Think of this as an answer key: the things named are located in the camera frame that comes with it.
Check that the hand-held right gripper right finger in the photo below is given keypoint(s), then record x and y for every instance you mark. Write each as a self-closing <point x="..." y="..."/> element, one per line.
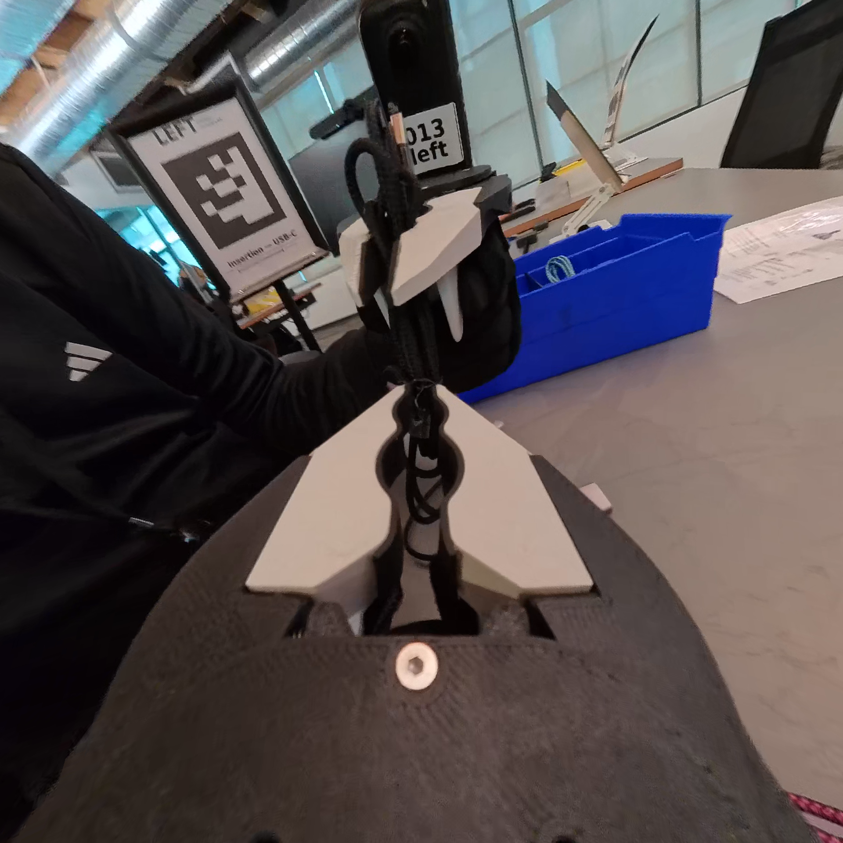
<point x="520" y="527"/>

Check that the person's left hand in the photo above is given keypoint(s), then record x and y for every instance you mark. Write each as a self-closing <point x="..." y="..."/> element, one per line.
<point x="494" y="316"/>

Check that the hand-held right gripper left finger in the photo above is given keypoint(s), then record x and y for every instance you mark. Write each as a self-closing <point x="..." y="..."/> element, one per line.
<point x="316" y="527"/>

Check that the framed marker sign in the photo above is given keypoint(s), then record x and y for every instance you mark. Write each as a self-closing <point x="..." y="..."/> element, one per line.
<point x="263" y="250"/>

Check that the wooden board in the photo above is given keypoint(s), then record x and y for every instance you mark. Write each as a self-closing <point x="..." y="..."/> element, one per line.
<point x="589" y="148"/>

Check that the black mesh office chair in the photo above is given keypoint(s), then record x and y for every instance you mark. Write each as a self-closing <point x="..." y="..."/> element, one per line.
<point x="784" y="85"/>

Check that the white blue printed leaflet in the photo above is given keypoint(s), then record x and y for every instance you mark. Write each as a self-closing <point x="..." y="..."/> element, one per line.
<point x="777" y="263"/>

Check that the black video bar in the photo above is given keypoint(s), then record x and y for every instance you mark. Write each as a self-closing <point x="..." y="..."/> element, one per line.
<point x="332" y="125"/>

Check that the wood-edged side table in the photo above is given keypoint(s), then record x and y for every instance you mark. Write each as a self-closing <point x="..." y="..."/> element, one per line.
<point x="652" y="168"/>

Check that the grey usb hub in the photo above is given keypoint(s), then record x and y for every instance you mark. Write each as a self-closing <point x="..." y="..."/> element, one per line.
<point x="596" y="497"/>

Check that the white tablet stand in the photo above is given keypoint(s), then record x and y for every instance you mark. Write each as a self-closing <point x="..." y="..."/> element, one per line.
<point x="589" y="211"/>

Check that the person's left forearm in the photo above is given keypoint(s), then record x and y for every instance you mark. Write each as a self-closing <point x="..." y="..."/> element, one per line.
<point x="316" y="388"/>

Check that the blue plastic bin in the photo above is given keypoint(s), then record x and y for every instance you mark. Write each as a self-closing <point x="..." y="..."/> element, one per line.
<point x="625" y="329"/>

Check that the silver ventilation duct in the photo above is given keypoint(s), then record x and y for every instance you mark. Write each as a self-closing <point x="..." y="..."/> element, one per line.
<point x="99" y="66"/>
<point x="290" y="46"/>

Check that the large black monitor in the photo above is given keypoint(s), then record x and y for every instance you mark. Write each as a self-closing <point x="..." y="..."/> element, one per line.
<point x="323" y="184"/>

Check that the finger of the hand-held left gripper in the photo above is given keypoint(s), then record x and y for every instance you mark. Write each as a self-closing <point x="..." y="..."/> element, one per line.
<point x="441" y="243"/>
<point x="365" y="263"/>

